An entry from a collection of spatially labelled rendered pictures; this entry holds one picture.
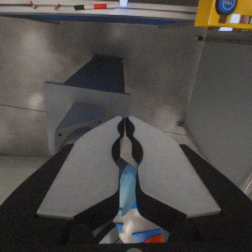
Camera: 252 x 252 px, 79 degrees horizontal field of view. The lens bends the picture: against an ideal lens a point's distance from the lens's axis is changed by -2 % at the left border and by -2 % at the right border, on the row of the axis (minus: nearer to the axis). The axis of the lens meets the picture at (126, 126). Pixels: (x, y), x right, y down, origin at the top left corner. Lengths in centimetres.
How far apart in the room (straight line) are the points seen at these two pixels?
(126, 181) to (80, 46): 135
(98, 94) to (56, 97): 15
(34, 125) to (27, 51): 77
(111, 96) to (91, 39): 103
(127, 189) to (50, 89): 42
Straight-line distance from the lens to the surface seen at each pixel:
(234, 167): 119
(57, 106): 63
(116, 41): 154
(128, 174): 40
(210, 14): 52
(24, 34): 174
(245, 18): 56
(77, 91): 58
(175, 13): 72
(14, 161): 232
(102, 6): 67
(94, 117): 52
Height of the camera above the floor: 154
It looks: 60 degrees down
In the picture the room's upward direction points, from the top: 177 degrees clockwise
